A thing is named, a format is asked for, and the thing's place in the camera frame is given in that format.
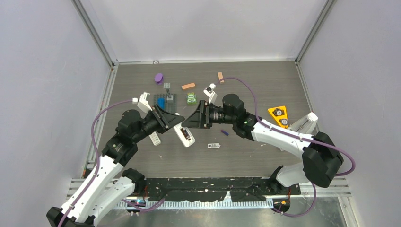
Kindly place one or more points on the grey lego baseplate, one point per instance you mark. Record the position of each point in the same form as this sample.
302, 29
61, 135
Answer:
170, 106

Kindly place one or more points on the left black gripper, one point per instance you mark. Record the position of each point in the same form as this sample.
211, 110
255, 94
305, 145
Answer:
165, 119

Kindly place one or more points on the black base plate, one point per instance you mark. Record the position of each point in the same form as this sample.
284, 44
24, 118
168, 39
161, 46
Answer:
214, 189

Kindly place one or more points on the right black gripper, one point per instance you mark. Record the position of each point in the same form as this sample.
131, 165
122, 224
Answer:
201, 118

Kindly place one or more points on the white metronome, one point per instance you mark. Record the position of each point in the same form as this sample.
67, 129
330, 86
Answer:
306, 124

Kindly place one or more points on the dark AAA battery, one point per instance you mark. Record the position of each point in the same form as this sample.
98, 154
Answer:
186, 133

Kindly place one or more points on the orange wooden block right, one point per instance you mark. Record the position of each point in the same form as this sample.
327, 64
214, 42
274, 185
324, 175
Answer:
220, 77

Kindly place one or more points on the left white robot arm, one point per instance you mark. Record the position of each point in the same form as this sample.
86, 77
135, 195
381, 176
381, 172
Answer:
92, 200

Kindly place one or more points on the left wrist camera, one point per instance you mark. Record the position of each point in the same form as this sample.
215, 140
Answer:
142, 102

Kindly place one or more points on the purple blue AAA battery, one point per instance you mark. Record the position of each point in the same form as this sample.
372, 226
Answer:
224, 132

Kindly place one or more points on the orange wooden block left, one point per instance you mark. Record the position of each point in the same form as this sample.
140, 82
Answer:
188, 86

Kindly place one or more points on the grey lego tower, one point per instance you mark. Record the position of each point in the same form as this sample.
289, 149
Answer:
169, 95

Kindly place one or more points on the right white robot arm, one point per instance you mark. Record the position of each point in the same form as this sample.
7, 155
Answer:
320, 161

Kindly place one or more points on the white remote control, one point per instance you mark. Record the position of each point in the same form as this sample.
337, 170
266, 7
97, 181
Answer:
178, 130
155, 139

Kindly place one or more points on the blue lego brick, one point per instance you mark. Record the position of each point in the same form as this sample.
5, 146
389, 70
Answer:
161, 103

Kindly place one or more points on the purple plastic piece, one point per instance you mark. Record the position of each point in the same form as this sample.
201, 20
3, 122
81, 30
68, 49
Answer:
159, 78

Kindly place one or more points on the orange wooden block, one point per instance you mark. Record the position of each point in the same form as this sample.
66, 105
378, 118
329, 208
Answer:
188, 86
220, 77

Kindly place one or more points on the green owl toy block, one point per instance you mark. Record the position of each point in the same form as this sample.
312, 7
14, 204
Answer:
191, 98

